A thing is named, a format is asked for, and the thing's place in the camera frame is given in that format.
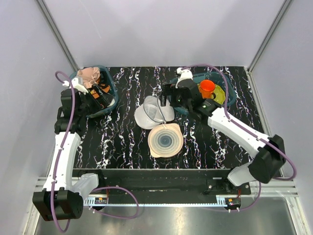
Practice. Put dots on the white slotted cable duct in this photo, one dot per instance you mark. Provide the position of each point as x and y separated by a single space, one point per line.
93 201

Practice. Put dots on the pink lace bra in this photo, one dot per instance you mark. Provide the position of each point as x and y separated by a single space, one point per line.
90 76

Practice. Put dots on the teal plastic bin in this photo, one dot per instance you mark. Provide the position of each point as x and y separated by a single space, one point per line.
95 111
222 81

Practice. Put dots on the orange cup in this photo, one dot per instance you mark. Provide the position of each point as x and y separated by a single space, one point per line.
207 88

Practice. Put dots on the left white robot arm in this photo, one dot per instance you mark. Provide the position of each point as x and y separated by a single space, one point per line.
60 198

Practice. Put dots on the left aluminium frame post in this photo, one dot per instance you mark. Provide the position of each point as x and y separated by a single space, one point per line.
57 34

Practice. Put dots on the right aluminium frame post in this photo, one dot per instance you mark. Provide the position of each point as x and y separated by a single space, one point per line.
270 33

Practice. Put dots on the yellow green plate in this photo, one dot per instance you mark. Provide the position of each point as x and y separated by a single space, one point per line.
218 95

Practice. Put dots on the right teal plastic bin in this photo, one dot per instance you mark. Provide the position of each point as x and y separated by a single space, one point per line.
222 81

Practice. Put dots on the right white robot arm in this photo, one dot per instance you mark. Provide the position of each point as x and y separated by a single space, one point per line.
268 153

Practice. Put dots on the pink blue swirl plate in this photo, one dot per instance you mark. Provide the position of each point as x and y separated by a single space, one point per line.
165 140

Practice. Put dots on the peach brown bra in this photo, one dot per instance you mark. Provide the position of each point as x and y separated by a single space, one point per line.
102 88

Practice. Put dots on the aluminium frame post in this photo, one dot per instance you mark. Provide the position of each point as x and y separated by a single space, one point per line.
270 33
57 34

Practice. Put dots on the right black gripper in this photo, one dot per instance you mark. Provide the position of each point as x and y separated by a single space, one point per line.
168 89

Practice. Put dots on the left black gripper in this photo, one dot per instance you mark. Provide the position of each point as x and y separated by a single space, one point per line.
103 102

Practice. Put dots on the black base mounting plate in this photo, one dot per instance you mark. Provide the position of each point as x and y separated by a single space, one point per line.
207 181

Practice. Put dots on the left teal plastic bin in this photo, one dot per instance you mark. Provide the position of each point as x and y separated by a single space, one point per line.
95 111

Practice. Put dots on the white mesh laundry bag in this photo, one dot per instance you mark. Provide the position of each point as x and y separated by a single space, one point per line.
150 113

